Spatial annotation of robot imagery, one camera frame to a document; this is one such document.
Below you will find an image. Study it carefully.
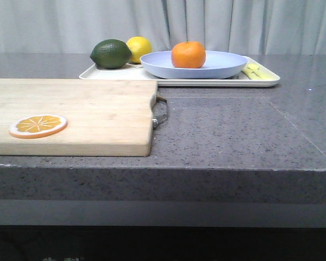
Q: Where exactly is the orange fruit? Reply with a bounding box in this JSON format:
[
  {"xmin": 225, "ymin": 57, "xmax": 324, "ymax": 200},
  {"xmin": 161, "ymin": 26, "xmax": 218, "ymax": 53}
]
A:
[{"xmin": 171, "ymin": 41, "xmax": 206, "ymax": 69}]

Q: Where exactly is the light blue plate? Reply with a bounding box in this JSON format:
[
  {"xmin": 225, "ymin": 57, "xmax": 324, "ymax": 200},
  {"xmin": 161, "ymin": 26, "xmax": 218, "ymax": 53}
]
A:
[{"xmin": 141, "ymin": 51, "xmax": 247, "ymax": 79}]

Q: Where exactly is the cream white tray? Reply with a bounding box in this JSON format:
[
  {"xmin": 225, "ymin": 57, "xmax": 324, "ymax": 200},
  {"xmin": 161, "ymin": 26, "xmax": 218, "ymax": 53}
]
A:
[{"xmin": 79, "ymin": 57, "xmax": 280, "ymax": 88}]

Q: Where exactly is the yellow-green tray decoration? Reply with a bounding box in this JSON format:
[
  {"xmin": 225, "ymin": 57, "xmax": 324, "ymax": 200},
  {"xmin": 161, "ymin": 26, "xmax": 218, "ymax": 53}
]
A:
[{"xmin": 242, "ymin": 63, "xmax": 272, "ymax": 80}]

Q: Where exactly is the wooden cutting board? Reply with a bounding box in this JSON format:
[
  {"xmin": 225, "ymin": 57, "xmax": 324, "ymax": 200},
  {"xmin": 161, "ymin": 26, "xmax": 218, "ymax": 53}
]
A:
[{"xmin": 0, "ymin": 79, "xmax": 158, "ymax": 157}]

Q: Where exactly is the yellow lemon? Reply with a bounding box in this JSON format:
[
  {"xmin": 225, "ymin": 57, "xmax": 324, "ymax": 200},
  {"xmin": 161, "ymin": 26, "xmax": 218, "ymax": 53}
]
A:
[{"xmin": 127, "ymin": 36, "xmax": 152, "ymax": 64}]

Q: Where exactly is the green lime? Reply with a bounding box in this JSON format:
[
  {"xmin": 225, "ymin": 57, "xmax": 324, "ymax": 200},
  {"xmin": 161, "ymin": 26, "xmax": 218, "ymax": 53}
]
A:
[{"xmin": 90, "ymin": 39, "xmax": 132, "ymax": 69}]

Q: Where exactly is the orange slice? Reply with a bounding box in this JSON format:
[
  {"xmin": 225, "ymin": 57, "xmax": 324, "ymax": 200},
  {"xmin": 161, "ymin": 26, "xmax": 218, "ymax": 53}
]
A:
[{"xmin": 9, "ymin": 114, "xmax": 68, "ymax": 139}]

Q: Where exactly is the grey curtain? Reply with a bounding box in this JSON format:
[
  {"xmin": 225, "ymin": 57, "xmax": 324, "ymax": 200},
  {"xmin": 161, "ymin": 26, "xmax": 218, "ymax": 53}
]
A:
[{"xmin": 0, "ymin": 1, "xmax": 326, "ymax": 54}]

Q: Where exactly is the metal cutting board handle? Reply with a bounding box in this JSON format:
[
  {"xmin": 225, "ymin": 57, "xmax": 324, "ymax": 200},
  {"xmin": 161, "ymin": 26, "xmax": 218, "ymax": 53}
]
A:
[{"xmin": 152, "ymin": 94, "xmax": 168, "ymax": 129}]

